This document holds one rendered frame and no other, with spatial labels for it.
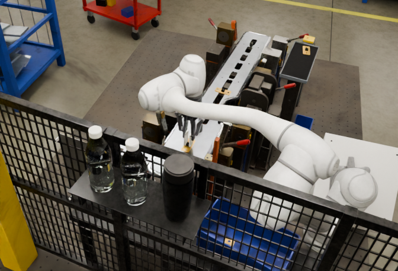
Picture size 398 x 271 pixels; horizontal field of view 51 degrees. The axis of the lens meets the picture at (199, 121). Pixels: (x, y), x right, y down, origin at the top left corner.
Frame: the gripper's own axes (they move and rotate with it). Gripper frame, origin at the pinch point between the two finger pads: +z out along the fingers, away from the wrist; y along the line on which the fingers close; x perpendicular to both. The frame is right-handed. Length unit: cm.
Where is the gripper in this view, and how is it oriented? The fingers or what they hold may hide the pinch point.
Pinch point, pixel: (188, 138)
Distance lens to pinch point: 181.9
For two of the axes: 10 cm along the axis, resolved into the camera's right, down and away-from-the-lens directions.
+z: -0.6, 7.6, 6.5
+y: 9.3, 2.8, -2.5
